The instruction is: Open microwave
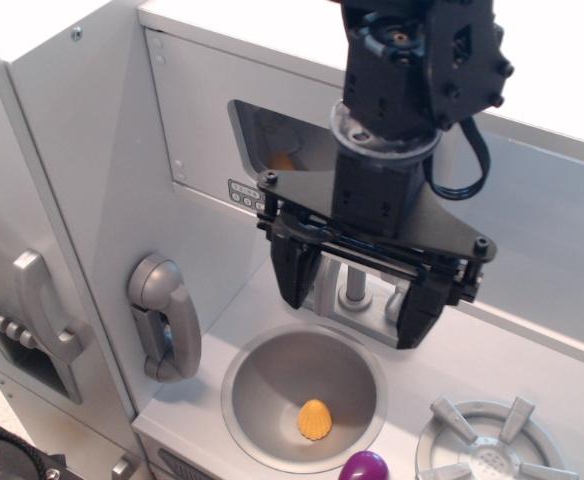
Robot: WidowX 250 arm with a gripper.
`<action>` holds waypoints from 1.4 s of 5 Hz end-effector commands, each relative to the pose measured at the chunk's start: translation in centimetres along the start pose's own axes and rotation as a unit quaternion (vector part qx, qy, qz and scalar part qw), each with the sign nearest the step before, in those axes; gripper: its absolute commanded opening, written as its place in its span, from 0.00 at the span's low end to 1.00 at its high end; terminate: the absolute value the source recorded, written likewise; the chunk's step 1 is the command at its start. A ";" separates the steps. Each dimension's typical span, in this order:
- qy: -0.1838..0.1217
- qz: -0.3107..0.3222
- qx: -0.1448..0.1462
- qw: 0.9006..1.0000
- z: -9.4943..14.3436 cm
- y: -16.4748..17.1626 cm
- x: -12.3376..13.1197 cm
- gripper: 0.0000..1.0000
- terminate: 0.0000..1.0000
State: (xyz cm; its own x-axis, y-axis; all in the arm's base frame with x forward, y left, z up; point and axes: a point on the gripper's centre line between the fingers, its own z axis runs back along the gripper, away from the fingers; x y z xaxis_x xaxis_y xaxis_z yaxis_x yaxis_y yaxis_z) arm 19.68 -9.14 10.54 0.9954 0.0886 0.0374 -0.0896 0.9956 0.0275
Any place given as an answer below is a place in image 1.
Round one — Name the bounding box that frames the grey toy faucet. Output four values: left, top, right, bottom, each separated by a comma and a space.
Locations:
303, 256, 410, 347

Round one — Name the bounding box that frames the grey round sink bowl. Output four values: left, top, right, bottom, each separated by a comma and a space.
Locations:
221, 325, 388, 474

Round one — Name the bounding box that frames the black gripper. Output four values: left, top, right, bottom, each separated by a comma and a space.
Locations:
258, 154, 497, 350

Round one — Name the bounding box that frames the grey toy microwave door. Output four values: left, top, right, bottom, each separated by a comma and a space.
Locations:
146, 30, 340, 210

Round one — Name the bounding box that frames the yellow toy inside microwave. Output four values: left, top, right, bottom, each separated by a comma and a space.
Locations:
268, 151, 296, 171

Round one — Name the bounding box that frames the yellow toy corn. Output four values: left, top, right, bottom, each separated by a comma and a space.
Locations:
297, 399, 333, 441

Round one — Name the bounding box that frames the grey toy stove burner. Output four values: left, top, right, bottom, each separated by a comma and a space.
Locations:
415, 396, 580, 479

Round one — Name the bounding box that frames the purple toy eggplant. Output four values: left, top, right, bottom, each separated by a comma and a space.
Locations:
338, 450, 389, 480

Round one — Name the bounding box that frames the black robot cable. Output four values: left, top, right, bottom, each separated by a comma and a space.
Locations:
423, 115, 492, 202

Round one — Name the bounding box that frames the grey fridge door handle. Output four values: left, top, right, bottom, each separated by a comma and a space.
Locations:
13, 249, 83, 364

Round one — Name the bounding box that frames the grey toy telephone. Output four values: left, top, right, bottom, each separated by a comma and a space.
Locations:
128, 253, 202, 384

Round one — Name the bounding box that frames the black cable bottom left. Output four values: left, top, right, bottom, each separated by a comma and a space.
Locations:
0, 425, 53, 480

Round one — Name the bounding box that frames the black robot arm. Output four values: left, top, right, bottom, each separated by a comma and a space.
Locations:
258, 1, 514, 349

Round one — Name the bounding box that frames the grey oven door handle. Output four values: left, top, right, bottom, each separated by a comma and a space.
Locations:
111, 457, 134, 480

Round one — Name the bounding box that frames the grey ice dispenser panel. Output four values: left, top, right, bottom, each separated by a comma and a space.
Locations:
0, 311, 82, 404

